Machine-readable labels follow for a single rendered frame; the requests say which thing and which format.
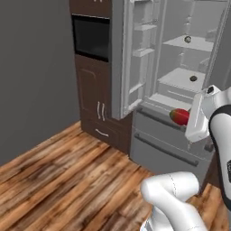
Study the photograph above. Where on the white fridge rack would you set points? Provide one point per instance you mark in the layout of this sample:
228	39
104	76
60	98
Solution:
198	44
177	78

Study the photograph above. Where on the brown cupboard door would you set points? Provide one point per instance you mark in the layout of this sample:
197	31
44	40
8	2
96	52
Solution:
87	87
106	90

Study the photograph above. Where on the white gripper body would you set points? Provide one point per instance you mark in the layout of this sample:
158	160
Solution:
198	120

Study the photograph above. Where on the grey fridge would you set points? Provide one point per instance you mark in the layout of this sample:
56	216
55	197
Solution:
180	60

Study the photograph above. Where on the brown cabinet drawer front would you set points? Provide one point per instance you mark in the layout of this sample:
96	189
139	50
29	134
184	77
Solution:
114	136

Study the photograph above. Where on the grey fridge drawer front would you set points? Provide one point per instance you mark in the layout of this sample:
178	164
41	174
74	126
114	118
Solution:
150	127
156	162

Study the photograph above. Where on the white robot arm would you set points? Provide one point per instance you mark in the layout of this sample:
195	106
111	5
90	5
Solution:
171	192

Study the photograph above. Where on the small dark round food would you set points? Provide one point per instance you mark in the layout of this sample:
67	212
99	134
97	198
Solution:
193	78
188	39

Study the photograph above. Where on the grey fridge left door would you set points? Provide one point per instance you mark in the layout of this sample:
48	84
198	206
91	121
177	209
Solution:
117	60

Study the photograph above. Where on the grey fridge door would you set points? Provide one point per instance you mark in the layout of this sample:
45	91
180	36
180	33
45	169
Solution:
117	60
223	45

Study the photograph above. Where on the black built-in oven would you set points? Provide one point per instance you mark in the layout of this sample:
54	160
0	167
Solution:
91	37

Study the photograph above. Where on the grey fridge right door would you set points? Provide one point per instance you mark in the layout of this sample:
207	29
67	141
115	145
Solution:
223	45

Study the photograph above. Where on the brown tall cabinet unit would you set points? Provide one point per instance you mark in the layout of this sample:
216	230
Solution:
90	7

